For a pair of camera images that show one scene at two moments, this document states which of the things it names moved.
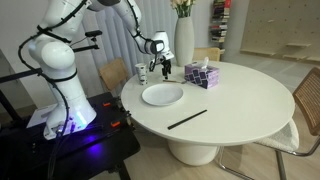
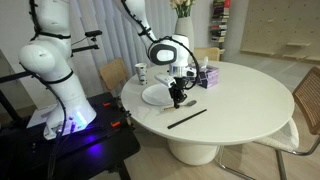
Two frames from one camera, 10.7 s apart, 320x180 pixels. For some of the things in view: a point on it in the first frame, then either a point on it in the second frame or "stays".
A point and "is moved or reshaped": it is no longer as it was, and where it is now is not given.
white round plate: x=162 y=94 stays
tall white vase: x=184 y=41 stays
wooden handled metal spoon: x=175 y=81 is moved or reshaped
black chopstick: x=192 y=116 stays
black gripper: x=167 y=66 to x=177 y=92
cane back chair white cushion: x=303 y=134 stays
